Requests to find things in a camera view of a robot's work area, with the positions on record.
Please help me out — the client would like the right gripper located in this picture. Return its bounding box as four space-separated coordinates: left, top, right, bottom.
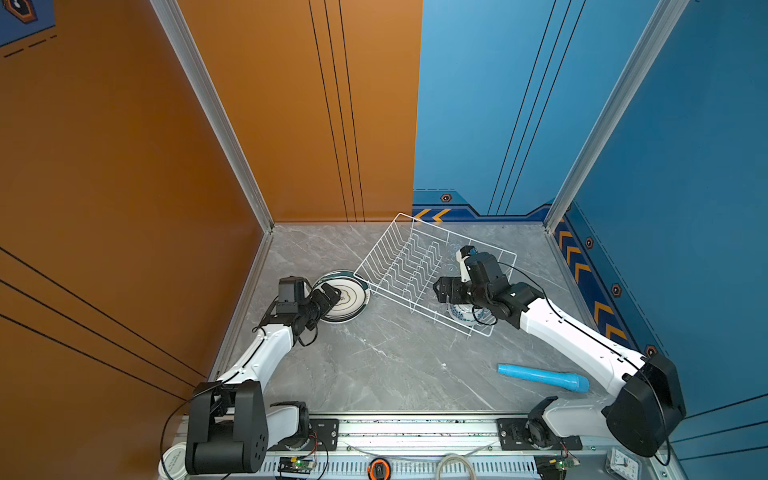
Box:
430 276 491 310

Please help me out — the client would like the white wire dish rack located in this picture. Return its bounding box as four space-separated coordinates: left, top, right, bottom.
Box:
354 213 517 337

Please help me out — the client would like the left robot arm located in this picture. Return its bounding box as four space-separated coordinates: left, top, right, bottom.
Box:
185 276 342 475

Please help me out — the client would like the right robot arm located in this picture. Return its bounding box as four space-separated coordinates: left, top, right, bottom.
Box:
433 246 686 458

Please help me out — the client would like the blue white porcelain bowl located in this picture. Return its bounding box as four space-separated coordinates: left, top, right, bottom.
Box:
448 304 485 324

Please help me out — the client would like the light blue cylinder tube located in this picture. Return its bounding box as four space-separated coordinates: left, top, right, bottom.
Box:
497 364 590 393

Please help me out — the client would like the green circuit board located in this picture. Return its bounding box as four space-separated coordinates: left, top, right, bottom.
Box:
276 456 317 479

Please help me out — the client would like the orange black tape measure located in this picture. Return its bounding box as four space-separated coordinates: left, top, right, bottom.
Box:
367 457 392 480

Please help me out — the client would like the white alarm clock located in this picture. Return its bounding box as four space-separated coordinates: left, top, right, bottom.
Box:
605 448 641 480

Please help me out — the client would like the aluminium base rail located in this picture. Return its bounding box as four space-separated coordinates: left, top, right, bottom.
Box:
179 412 685 480

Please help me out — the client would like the white cable loop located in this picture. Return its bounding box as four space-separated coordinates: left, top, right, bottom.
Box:
435 454 479 480

